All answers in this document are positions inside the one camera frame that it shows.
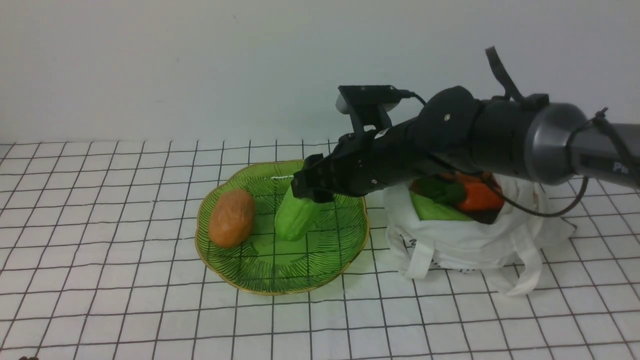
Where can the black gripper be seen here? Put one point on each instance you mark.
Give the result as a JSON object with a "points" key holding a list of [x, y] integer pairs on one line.
{"points": [[363, 164]]}

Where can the light green vegetable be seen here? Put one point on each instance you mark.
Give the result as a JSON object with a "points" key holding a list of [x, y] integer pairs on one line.
{"points": [[295, 217], [428, 210]]}

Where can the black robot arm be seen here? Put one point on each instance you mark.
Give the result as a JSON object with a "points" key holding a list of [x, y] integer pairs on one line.
{"points": [[546, 142]]}

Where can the white cloth tote bag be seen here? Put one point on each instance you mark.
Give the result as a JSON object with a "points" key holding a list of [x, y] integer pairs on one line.
{"points": [[507, 252]]}

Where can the brown potato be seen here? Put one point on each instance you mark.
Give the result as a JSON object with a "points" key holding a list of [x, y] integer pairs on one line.
{"points": [[232, 218]]}

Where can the green glass leaf plate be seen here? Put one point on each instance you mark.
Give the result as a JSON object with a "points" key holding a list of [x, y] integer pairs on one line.
{"points": [[267, 265]]}

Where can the orange carrot with green top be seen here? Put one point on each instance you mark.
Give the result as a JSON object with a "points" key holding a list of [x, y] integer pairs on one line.
{"points": [[461, 191]]}

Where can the dark purple eggplant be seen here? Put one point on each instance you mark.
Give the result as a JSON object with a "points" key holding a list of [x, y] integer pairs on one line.
{"points": [[483, 216]]}

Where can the checkered white tablecloth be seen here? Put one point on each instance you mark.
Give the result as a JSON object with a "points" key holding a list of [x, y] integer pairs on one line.
{"points": [[98, 262]]}

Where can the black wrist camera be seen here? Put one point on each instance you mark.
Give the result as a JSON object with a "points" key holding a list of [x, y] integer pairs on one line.
{"points": [[368, 105]]}

